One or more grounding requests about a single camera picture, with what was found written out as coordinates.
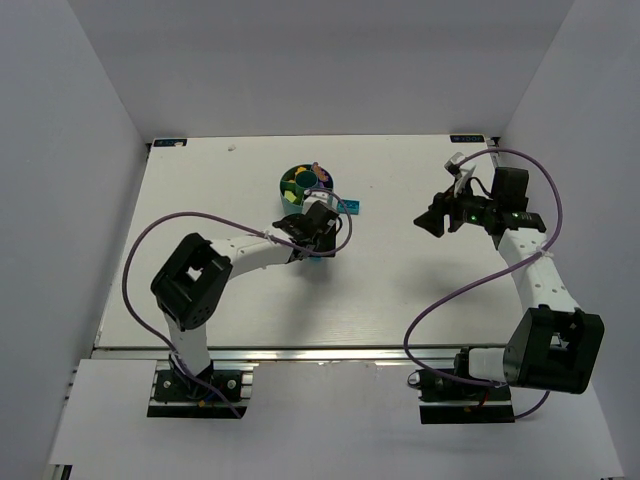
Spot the light green small lego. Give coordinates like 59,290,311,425
282,184,298,205

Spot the teal long lego brick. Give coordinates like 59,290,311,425
336,199,360,215

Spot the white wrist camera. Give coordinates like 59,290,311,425
444,152,476,197
302,189,334,214

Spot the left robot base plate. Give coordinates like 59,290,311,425
147,362,253,420

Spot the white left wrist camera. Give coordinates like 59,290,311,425
302,189,334,214

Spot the blue corner label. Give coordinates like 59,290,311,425
449,134,485,143
152,138,187,148

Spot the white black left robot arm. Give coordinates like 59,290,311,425
150,201,342,399

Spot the right blue corner label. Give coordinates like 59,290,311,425
449,134,485,143

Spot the left blue corner label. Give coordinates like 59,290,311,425
152,138,187,148

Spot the teal round divided container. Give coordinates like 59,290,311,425
279,162,334,215

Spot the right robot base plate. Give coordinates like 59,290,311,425
407,370,515,425

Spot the aluminium front table rail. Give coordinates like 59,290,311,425
94,345,569,364

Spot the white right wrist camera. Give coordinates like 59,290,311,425
444,152,476,197

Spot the aluminium table rail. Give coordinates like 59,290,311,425
94,345,569,364
487,135,569,359

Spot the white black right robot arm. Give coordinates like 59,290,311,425
414,164,604,394

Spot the aluminium right table rail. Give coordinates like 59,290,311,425
487,135,569,359

